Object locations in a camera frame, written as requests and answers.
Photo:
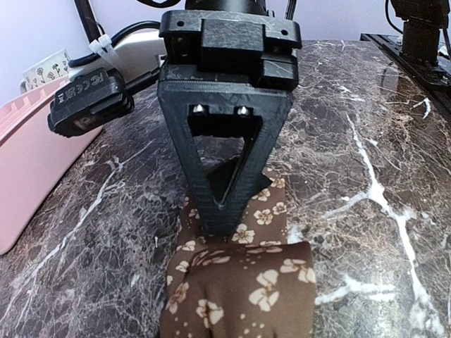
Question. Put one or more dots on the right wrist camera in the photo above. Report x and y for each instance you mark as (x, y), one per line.
(88, 102)

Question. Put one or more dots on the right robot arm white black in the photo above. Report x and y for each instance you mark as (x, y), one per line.
(139, 54)

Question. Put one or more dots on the pink divided organizer tray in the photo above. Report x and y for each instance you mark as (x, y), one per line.
(33, 159)

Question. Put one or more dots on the right black frame post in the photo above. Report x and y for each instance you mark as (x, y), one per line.
(87, 19)

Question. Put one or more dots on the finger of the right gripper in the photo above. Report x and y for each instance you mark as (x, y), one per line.
(264, 181)
(225, 110)

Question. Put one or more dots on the white mug yellow inside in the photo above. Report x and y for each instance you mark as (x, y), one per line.
(45, 71)

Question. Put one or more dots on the brown floral tie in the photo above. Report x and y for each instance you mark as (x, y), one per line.
(253, 283)

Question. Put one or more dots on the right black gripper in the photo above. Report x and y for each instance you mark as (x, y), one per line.
(258, 47)

